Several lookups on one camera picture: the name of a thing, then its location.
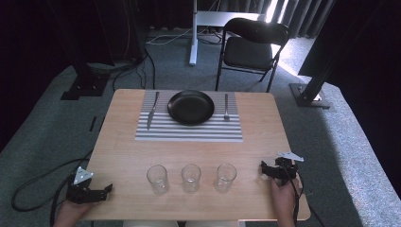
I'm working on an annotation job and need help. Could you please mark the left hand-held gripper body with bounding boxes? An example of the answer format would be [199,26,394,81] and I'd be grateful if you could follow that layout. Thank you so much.
[65,166,102,204]

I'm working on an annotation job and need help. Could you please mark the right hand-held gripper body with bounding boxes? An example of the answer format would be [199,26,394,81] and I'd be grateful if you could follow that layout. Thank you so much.
[273,151,305,187]

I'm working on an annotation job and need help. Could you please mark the person's left hand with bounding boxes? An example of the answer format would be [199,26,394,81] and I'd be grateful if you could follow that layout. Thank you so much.
[52,200,96,227]

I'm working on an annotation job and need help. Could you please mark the person's right hand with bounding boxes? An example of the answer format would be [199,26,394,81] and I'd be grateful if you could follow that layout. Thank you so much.
[270,176,303,227]

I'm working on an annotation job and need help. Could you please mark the clear drinking glass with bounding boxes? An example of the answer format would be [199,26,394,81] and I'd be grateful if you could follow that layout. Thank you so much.
[213,162,238,194]
[180,163,202,194]
[146,164,170,196]

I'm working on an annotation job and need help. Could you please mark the silver fork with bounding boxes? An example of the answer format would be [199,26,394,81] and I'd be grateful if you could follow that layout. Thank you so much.
[223,93,231,122]

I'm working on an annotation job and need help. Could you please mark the black slanted stand with base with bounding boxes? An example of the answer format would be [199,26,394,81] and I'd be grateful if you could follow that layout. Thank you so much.
[288,0,384,110]

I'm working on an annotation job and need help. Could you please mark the grey striped placemat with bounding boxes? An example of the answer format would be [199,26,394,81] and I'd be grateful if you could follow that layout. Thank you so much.
[134,90,244,143]

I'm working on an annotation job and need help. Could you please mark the silver table knife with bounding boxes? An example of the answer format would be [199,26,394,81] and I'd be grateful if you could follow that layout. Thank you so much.
[146,91,161,131]

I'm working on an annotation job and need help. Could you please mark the black plate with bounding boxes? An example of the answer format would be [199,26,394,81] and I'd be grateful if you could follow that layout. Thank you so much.
[166,89,216,126]

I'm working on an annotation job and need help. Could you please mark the black stand with square base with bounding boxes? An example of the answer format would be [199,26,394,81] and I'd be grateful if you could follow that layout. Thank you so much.
[60,61,111,101]

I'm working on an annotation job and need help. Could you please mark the black folding chair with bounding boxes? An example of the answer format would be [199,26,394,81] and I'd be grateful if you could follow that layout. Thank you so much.
[215,17,290,94]

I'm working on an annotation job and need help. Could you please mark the grey curtain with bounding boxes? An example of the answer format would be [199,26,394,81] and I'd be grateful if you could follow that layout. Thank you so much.
[217,0,336,40]

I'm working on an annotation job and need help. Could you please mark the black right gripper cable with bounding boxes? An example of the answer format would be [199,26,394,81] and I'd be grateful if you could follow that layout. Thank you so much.
[282,164,326,227]

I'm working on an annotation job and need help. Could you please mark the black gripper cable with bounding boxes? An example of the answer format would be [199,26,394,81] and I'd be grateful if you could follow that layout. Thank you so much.
[282,164,326,227]
[10,150,94,227]

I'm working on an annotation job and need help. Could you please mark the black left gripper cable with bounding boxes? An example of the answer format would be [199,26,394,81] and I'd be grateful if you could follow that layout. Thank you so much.
[10,150,94,227]

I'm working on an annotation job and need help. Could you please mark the black floor cables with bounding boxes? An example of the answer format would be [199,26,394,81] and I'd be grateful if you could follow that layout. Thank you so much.
[94,44,157,92]

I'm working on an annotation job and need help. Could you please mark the white desk frame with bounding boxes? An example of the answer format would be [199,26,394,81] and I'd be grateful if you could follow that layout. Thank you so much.
[188,0,267,67]

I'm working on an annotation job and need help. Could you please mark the white floor cable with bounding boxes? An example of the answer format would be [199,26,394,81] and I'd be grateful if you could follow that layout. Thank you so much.
[146,26,194,45]

